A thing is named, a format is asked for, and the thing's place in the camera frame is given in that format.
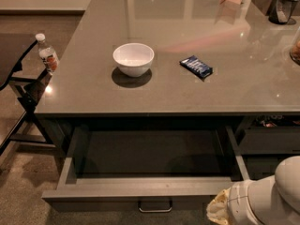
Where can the clear plastic water bottle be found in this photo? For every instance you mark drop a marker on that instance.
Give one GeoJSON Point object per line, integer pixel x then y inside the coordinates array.
{"type": "Point", "coordinates": [47, 53]}

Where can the grey top drawer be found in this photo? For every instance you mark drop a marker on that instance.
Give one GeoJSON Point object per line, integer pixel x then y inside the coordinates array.
{"type": "Point", "coordinates": [154, 171]}

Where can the dark metal container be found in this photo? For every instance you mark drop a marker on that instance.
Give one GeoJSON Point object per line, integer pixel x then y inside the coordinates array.
{"type": "Point", "coordinates": [282, 11]}

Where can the blue snack bar wrapper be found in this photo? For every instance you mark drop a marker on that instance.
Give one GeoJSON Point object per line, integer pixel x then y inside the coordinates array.
{"type": "Point", "coordinates": [197, 67]}

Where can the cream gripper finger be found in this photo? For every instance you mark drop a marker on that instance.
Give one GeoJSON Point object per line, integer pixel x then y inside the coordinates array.
{"type": "Point", "coordinates": [217, 209]}

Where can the glass jar with food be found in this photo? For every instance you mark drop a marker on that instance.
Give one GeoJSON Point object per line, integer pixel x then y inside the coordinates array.
{"type": "Point", "coordinates": [295, 48]}

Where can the grey drawer cabinet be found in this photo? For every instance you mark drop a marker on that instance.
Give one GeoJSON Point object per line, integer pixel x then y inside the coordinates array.
{"type": "Point", "coordinates": [200, 126]}

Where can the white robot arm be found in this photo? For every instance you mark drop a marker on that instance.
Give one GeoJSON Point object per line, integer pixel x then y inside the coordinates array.
{"type": "Point", "coordinates": [274, 200]}

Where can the dark folding chair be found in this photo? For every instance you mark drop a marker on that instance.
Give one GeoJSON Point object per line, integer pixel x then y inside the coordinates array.
{"type": "Point", "coordinates": [13, 49]}

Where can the white ceramic bowl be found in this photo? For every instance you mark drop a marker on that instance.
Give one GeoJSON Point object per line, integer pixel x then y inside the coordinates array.
{"type": "Point", "coordinates": [133, 59]}

